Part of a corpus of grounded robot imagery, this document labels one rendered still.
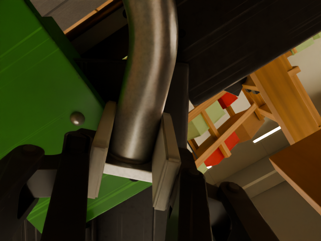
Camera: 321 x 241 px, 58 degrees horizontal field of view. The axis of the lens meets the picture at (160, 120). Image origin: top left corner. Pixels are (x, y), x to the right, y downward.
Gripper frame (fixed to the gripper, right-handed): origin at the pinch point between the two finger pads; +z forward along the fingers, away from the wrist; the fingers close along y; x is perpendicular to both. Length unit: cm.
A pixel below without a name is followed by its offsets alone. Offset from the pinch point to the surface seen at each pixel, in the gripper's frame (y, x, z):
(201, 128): 96, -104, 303
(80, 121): -3.9, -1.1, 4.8
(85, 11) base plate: -17, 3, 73
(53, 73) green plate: -6.4, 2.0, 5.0
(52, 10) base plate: -23, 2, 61
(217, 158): 122, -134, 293
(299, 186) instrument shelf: 34.9, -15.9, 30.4
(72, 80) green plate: -5.0, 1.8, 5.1
